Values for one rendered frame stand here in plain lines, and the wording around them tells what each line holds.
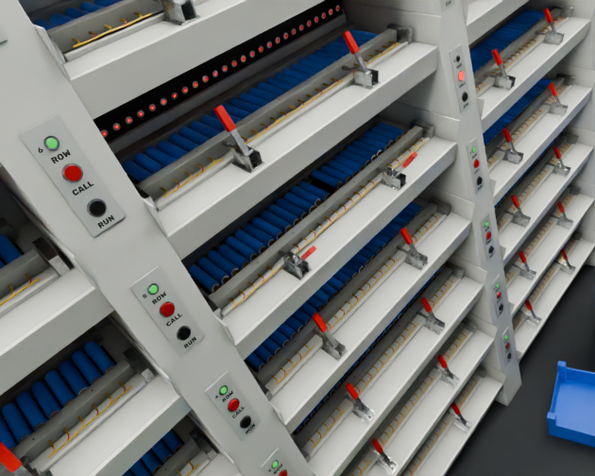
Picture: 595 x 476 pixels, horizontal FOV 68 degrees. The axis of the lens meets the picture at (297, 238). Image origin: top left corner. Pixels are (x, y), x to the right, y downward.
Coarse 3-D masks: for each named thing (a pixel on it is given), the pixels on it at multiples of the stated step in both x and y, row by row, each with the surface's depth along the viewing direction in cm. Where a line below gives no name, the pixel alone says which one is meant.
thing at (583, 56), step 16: (592, 16) 121; (592, 32) 123; (576, 48) 127; (592, 48) 125; (576, 64) 130; (592, 64) 127; (592, 96) 132; (592, 112) 134; (592, 128) 137; (592, 160) 143; (576, 176) 149; (592, 176) 146; (592, 208) 152; (592, 224) 156; (592, 256) 163
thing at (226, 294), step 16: (416, 128) 91; (400, 144) 88; (384, 160) 85; (368, 176) 83; (336, 192) 80; (352, 192) 81; (320, 208) 77; (336, 208) 79; (304, 224) 75; (320, 224) 76; (288, 240) 73; (272, 256) 71; (240, 272) 69; (256, 272) 70; (272, 272) 70; (224, 288) 68; (240, 288) 69; (256, 288) 69; (224, 304) 67
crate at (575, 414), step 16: (560, 368) 130; (560, 384) 133; (576, 384) 131; (592, 384) 129; (560, 400) 129; (576, 400) 127; (592, 400) 126; (560, 416) 125; (576, 416) 124; (592, 416) 122; (560, 432) 120; (576, 432) 116; (592, 432) 119
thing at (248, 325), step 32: (448, 128) 89; (416, 160) 87; (448, 160) 90; (384, 192) 82; (416, 192) 86; (352, 224) 77; (384, 224) 81; (320, 256) 73; (352, 256) 77; (288, 288) 69; (224, 320) 66; (256, 320) 65
